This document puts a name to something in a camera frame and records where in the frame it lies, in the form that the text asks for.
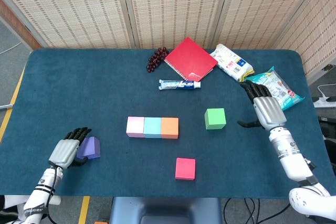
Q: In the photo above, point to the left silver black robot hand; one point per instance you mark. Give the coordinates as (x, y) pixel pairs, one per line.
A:
(64, 151)

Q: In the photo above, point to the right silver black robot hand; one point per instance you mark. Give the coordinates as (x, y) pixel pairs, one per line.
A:
(270, 111)

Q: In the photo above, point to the purple foam cube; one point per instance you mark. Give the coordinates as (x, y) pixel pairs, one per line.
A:
(90, 148)

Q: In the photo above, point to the green foam cube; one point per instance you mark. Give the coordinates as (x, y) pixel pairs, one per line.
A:
(215, 118)

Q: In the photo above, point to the pink foam cube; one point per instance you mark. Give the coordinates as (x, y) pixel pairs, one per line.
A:
(135, 127)

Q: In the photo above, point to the light blue foam cube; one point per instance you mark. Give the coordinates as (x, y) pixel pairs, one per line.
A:
(152, 127)

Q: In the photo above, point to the orange foam cube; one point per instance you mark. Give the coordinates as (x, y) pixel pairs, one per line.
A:
(170, 127)

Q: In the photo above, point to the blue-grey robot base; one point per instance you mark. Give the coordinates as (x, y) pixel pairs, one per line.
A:
(165, 211)

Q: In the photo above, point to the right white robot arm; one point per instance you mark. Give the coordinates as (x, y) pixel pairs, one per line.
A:
(294, 161)

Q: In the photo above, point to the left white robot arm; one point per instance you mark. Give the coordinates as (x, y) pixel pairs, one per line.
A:
(43, 184)

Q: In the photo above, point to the teal clear snack bag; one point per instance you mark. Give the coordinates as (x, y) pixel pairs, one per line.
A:
(281, 90)

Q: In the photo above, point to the white power strip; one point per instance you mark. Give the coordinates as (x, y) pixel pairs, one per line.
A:
(323, 103)

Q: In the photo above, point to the black equipment case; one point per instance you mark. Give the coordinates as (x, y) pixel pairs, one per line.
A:
(328, 128)

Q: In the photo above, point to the white yellow-edged snack bag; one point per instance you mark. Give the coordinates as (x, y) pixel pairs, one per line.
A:
(231, 62)

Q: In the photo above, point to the teal felt table cloth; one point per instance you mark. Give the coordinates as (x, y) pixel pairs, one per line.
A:
(78, 90)

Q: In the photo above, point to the silver metal rod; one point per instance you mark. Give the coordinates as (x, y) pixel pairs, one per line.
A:
(6, 107)

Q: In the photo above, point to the blue white toothpaste tube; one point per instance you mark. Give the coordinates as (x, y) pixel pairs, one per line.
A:
(178, 85)

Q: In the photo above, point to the red spiral notebook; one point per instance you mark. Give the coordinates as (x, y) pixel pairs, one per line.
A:
(190, 58)

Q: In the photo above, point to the red foam cube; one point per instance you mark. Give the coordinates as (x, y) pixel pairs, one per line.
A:
(185, 169)

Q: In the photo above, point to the dark red grape bunch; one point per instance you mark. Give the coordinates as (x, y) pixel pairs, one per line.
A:
(156, 60)

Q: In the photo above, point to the woven bamboo folding screen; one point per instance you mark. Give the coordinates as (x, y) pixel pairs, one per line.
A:
(170, 6)

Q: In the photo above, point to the black screen hinge bracket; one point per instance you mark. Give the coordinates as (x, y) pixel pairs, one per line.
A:
(328, 68)

